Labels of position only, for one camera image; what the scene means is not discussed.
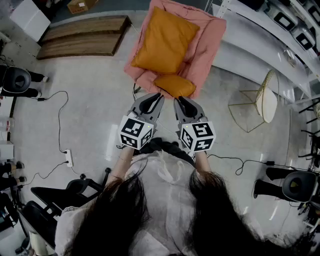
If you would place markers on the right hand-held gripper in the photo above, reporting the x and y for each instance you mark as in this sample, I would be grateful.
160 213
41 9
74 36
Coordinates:
198 135

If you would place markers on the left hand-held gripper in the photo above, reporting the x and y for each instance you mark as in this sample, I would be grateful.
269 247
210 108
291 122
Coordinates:
135 132

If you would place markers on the small orange pillow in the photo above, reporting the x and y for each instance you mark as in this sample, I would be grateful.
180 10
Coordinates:
175 85

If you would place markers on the large orange pillow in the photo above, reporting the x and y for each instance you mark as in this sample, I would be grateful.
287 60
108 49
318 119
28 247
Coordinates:
165 42

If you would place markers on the pink cushioned armchair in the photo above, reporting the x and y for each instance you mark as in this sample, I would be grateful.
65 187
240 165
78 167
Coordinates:
208 45

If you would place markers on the person's left forearm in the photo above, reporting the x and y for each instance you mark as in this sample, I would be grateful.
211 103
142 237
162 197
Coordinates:
121 162

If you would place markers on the person's right forearm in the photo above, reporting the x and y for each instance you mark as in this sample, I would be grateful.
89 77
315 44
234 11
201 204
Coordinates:
202 162

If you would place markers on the person's white blouse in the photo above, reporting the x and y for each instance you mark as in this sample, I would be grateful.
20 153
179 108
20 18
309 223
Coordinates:
172 200

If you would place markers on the wooden step platform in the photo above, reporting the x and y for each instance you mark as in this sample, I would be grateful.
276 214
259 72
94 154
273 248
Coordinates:
82 37

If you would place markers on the white power strip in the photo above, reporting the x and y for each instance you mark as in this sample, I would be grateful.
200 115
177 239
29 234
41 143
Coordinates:
69 158

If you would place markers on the cardboard box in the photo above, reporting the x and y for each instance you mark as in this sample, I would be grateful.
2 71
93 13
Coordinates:
80 6

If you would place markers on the black office chair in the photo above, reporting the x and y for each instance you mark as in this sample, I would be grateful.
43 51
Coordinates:
57 197

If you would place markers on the grey storage bin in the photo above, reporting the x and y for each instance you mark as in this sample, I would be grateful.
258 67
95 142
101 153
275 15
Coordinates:
305 38
285 20

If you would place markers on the white cabinet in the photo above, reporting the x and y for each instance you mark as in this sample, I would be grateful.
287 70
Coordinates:
28 17

